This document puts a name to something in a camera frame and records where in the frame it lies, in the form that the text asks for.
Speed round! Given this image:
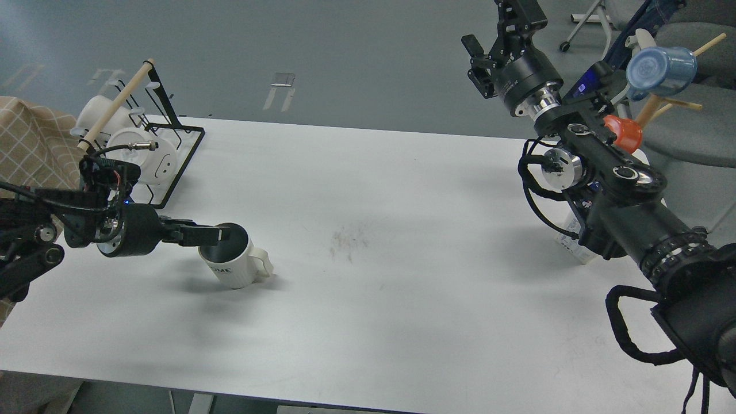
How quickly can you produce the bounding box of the orange plastic cup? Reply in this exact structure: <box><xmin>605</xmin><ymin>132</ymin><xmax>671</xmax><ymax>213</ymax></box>
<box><xmin>604</xmin><ymin>114</ymin><xmax>643</xmax><ymax>154</ymax></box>

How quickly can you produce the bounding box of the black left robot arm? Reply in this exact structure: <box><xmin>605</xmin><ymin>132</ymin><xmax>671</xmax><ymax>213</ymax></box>
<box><xmin>1</xmin><ymin>150</ymin><xmax>231</xmax><ymax>302</ymax></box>

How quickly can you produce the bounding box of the white cup behind rack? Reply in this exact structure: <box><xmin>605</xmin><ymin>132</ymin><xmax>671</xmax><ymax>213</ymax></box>
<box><xmin>70</xmin><ymin>95</ymin><xmax>140</xmax><ymax>147</ymax></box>

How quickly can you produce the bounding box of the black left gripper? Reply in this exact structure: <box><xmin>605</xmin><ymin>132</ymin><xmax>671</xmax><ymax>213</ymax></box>
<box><xmin>97</xmin><ymin>204</ymin><xmax>232</xmax><ymax>258</ymax></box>

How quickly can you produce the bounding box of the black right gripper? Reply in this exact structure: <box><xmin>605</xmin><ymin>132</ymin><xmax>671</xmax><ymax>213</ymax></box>
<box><xmin>462</xmin><ymin>1</ymin><xmax>563</xmax><ymax>117</ymax></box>

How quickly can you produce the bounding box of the black wire dish rack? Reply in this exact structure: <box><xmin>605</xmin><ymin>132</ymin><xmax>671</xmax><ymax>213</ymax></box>
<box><xmin>71</xmin><ymin>59</ymin><xmax>205</xmax><ymax>209</ymax></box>

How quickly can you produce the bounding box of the blue plastic cup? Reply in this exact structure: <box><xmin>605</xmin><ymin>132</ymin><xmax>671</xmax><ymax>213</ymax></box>
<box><xmin>626</xmin><ymin>47</ymin><xmax>697</xmax><ymax>101</ymax></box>

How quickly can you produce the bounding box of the white ribbed HOME mug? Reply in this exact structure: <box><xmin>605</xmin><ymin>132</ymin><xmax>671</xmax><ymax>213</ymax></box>
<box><xmin>199</xmin><ymin>223</ymin><xmax>274</xmax><ymax>289</ymax></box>

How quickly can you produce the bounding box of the white round mug on rack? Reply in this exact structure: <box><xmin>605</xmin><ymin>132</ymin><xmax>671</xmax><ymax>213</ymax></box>
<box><xmin>107</xmin><ymin>128</ymin><xmax>178</xmax><ymax>185</ymax></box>

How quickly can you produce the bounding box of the blue white milk carton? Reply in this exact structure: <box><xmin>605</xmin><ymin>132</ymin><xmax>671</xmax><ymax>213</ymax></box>
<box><xmin>554</xmin><ymin>198</ymin><xmax>668</xmax><ymax>265</ymax></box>

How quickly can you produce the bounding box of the beige checkered cloth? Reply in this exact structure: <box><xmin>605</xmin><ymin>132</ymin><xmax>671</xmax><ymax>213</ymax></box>
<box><xmin>0</xmin><ymin>95</ymin><xmax>87</xmax><ymax>328</ymax></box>

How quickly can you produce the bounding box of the grey office chair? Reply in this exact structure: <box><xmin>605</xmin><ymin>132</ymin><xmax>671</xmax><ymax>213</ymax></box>
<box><xmin>561</xmin><ymin>0</ymin><xmax>736</xmax><ymax>169</ymax></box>

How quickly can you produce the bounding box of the wooden cup tree stand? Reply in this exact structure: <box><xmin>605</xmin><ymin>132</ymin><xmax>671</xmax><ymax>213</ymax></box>
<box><xmin>630</xmin><ymin>33</ymin><xmax>726</xmax><ymax>131</ymax></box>

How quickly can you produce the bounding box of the dark blue jacket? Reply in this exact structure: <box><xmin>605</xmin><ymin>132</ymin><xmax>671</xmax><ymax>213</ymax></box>
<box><xmin>566</xmin><ymin>0</ymin><xmax>688</xmax><ymax>98</ymax></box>

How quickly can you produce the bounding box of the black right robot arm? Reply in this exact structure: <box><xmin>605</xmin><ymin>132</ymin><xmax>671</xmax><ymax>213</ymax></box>
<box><xmin>462</xmin><ymin>1</ymin><xmax>735</xmax><ymax>413</ymax></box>

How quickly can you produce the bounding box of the wooden rod on rack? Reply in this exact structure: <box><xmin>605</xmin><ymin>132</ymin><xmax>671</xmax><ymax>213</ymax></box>
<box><xmin>76</xmin><ymin>58</ymin><xmax>155</xmax><ymax>152</ymax></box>

